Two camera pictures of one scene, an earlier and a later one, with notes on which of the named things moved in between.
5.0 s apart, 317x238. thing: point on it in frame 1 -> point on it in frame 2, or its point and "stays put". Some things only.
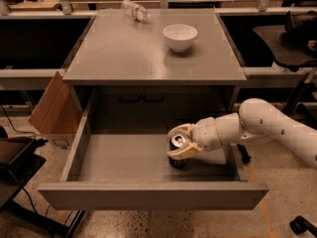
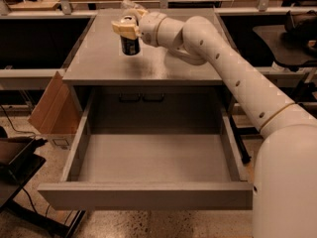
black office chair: (294, 44) stays put
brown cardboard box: (57, 113) stays put
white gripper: (204, 133) -> (150, 26)
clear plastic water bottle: (137, 11) stays put
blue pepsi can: (176, 142) -> (130, 47)
